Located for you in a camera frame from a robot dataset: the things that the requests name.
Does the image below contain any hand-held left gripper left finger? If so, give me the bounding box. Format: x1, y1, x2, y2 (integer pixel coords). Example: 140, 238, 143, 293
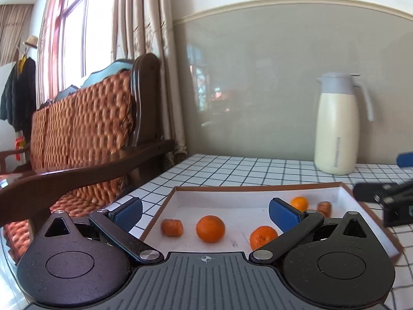
37, 197, 163, 264

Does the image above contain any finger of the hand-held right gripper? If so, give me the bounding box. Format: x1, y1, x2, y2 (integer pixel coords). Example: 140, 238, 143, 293
353, 182, 413, 203
396, 151, 413, 168

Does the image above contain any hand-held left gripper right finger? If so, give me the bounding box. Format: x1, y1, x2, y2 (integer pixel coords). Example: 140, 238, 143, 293
248, 197, 375, 264

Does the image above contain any small tangerine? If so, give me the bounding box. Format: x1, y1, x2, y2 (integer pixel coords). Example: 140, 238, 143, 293
249, 226, 279, 249
289, 196, 309, 212

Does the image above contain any white tray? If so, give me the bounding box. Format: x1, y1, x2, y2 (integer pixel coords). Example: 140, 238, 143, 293
140, 182, 404, 265

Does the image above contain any large orange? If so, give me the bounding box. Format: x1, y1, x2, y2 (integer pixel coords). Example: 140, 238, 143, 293
196, 215, 226, 243

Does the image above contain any white checked tablecloth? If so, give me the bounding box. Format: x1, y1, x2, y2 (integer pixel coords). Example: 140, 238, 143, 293
103, 154, 413, 310

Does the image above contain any cream thermos jug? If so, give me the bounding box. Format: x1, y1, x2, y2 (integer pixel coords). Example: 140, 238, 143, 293
314, 73, 375, 175

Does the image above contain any wooden sofa with orange cushions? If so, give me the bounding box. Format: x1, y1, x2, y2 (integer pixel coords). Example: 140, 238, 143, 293
0, 53, 176, 265

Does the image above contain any striped colourful cloth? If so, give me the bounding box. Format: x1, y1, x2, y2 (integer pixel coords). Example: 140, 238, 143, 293
14, 137, 26, 162

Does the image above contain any black coat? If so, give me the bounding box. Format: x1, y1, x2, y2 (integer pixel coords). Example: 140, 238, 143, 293
0, 56, 37, 133

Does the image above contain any red framed window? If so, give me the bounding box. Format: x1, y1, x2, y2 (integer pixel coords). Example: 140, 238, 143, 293
35, 0, 120, 104

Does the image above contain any beige curtain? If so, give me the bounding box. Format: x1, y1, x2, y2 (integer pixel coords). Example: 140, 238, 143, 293
111, 0, 188, 168
0, 5, 34, 67

